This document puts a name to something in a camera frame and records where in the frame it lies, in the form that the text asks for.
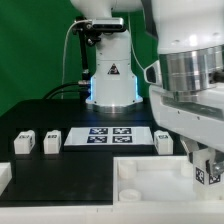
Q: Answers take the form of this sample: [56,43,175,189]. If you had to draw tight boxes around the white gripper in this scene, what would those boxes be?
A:
[149,84,224,176]

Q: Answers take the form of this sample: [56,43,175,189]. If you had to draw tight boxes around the white square table top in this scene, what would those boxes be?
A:
[113,156,196,203]

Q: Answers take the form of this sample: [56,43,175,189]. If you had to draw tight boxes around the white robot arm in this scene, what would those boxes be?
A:
[70,0,224,176]

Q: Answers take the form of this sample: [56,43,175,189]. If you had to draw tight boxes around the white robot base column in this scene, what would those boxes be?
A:
[86,30,143,113]

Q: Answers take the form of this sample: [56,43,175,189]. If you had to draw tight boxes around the white tag plate with markers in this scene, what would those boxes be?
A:
[65,127,153,146]

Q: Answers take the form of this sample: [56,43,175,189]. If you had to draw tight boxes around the black cables at base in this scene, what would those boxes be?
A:
[42,79,92,100]

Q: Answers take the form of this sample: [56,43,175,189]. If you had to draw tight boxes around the black camera on mount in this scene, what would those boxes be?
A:
[72,17,126,33]

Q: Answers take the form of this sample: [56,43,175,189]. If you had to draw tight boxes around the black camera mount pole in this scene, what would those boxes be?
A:
[76,16,91,80]

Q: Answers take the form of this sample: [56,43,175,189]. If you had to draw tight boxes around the white cable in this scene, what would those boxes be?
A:
[61,12,148,100]

